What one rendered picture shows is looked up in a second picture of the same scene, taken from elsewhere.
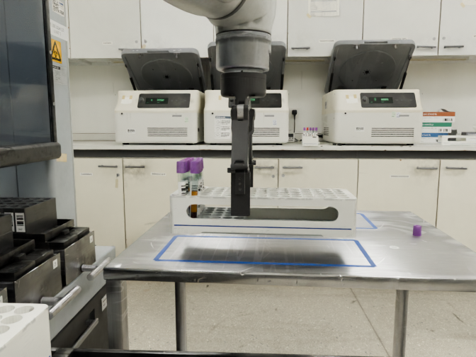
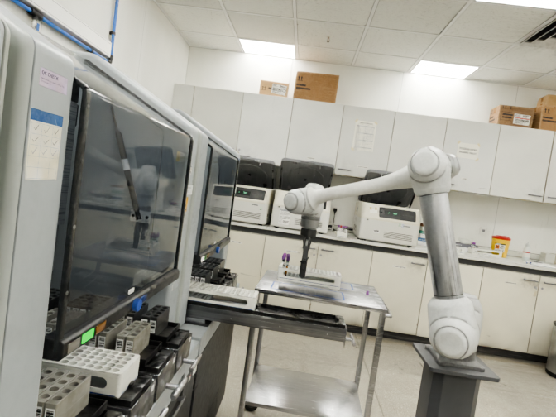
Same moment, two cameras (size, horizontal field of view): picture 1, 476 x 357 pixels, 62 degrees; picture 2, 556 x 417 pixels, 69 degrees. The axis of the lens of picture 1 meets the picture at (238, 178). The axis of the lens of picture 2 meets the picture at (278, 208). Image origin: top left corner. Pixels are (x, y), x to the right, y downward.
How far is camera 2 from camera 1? 1.27 m
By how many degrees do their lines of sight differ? 5
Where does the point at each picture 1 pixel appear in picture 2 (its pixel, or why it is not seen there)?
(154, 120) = (239, 205)
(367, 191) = (376, 274)
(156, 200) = (232, 259)
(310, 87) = not seen: hidden behind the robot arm
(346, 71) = not seen: hidden behind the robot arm
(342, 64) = not seen: hidden behind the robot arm
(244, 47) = (310, 222)
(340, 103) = (365, 212)
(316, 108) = (351, 208)
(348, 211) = (337, 280)
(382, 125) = (391, 231)
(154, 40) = (245, 150)
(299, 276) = (318, 299)
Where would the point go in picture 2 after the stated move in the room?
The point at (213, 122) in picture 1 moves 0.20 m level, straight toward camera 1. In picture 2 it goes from (278, 212) to (280, 213)
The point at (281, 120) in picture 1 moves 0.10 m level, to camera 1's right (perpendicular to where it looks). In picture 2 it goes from (324, 218) to (334, 219)
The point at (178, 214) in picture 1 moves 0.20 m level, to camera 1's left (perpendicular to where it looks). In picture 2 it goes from (280, 273) to (238, 267)
